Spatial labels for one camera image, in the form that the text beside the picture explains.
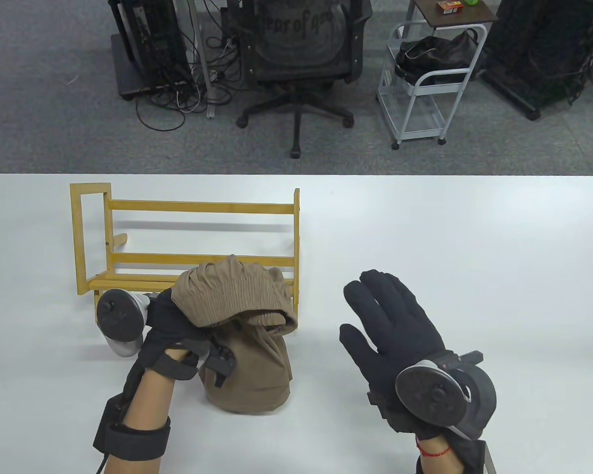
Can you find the red string bracelet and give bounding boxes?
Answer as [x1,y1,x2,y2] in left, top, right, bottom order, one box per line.
[416,437,451,458]

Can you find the person's right forearm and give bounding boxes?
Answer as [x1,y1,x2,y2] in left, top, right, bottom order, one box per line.
[415,434,475,474]

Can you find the black office chair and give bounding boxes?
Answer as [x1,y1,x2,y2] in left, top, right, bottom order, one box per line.
[222,0,374,159]

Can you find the black wrist strap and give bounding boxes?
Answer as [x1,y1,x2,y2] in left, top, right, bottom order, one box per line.
[93,363,171,462]
[454,437,498,474]

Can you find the black mesh equipment rack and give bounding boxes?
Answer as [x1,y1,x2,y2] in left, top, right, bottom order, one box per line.
[478,0,593,121]

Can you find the white metal post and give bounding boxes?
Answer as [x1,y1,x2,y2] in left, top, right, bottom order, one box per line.
[190,0,217,119]

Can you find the black wheeled platform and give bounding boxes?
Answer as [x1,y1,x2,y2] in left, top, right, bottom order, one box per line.
[111,34,191,102]

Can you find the grey printed garment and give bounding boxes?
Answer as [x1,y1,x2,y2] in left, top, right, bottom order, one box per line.
[252,0,349,67]

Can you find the tan shorts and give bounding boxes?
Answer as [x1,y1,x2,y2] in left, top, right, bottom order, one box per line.
[170,254,299,414]

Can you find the tangle of black cables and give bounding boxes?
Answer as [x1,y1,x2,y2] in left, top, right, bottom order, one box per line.
[136,0,248,132]

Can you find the wooden book rack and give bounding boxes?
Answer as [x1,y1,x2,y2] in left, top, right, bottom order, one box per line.
[70,182,300,330]

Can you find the black right wrist strap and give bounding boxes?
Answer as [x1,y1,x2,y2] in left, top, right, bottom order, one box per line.
[454,437,498,474]

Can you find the person's left hand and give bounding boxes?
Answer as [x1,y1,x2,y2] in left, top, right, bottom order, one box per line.
[137,289,238,388]

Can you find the brown side table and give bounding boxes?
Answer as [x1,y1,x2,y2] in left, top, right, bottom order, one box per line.
[406,0,499,30]

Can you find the person's right hand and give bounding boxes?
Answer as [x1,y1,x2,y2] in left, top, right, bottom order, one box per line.
[339,270,455,441]

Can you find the person's left forearm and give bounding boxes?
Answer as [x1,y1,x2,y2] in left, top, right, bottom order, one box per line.
[104,348,191,474]

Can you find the white rolling cart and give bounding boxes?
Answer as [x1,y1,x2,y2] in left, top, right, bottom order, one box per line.
[377,22,488,151]

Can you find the black left wrist strap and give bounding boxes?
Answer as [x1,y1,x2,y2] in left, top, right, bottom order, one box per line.
[93,363,171,462]

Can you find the black bag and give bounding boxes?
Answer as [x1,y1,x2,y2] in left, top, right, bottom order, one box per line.
[395,29,480,85]

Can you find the black computer tower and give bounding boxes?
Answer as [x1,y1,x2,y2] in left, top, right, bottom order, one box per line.
[108,0,191,92]

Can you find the grey round left controller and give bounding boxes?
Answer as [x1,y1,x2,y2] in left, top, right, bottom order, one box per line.
[96,289,161,357]

